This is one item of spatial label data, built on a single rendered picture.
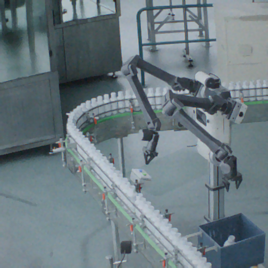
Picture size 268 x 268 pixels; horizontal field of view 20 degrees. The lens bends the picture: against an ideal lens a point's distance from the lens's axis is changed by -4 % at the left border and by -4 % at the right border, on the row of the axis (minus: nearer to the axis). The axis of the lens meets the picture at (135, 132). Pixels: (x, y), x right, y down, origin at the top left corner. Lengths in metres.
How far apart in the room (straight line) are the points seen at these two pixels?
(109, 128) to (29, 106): 1.76
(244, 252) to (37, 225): 2.69
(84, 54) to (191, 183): 3.21
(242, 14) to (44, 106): 2.43
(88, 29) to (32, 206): 3.39
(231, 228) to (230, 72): 4.09
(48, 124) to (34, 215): 1.32
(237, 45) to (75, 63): 2.35
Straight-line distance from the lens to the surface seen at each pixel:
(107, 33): 9.84
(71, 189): 7.21
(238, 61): 8.53
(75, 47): 9.73
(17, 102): 7.65
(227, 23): 8.38
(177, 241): 4.03
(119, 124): 6.13
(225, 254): 4.34
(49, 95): 7.72
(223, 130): 4.78
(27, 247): 6.33
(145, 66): 4.77
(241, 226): 4.69
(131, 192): 4.56
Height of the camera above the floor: 3.21
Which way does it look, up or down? 23 degrees down
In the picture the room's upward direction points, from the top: 4 degrees counter-clockwise
